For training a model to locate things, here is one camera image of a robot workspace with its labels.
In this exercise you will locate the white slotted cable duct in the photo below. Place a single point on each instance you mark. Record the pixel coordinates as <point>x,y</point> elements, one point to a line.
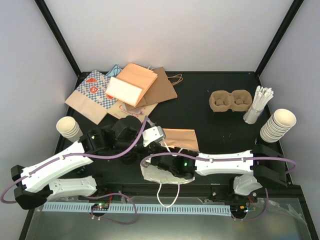
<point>121,208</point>

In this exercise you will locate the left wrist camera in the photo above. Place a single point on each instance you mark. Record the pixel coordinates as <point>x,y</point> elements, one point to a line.
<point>154,134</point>

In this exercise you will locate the left black frame post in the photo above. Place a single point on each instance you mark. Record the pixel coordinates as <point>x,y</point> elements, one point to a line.
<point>46,13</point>

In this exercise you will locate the light blue paper bag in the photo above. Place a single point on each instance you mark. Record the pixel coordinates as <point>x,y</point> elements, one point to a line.
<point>114,71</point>

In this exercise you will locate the dark brown paper bag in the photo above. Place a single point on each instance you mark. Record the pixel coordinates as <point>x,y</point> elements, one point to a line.
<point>162,88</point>

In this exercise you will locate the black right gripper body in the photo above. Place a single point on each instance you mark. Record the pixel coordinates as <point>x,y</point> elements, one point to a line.
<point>174,172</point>

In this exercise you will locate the black cup lid stack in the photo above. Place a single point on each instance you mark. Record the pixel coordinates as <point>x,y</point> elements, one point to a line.
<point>129,158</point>

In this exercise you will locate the cup of white straws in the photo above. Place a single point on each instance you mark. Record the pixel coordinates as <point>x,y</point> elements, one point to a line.
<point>261,97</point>

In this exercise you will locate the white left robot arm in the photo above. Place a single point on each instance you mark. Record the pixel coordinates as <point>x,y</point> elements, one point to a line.
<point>43,182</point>

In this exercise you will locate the cream cakes printed paper bag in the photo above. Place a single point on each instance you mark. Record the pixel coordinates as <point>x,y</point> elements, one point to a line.
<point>119,111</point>

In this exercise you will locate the right stack of paper cups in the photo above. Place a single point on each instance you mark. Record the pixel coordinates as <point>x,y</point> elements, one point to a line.
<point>281,121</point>

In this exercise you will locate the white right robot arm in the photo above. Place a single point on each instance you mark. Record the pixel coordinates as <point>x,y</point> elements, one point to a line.
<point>260,167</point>

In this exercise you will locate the folded orange paper bag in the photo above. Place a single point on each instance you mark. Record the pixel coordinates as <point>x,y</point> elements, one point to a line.
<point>131,84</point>

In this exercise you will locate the left stack of paper cups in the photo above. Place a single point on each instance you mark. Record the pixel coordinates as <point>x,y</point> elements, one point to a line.
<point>69,129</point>

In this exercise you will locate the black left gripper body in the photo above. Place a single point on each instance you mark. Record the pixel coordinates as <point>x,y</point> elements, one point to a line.
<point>150,150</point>

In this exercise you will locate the cardboard cup carrier stack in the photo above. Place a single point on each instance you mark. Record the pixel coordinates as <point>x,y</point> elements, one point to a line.
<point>236,101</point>

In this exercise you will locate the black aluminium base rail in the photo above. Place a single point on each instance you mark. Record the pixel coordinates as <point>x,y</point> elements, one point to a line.
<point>217,193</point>

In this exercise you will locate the blue checkered paper bag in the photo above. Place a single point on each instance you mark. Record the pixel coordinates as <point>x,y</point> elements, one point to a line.
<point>90,98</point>

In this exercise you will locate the stack of paper cups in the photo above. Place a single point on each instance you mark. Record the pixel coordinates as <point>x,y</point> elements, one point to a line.
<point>281,121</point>
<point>69,129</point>

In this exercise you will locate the black frame post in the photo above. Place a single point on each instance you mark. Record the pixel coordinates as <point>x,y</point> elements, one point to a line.
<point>286,22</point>
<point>46,13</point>

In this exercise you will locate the orange kraft paper bag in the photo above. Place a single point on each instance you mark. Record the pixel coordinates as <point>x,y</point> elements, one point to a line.
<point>178,142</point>

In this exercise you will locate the right black frame post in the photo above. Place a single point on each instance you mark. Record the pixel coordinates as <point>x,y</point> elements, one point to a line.
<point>286,22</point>

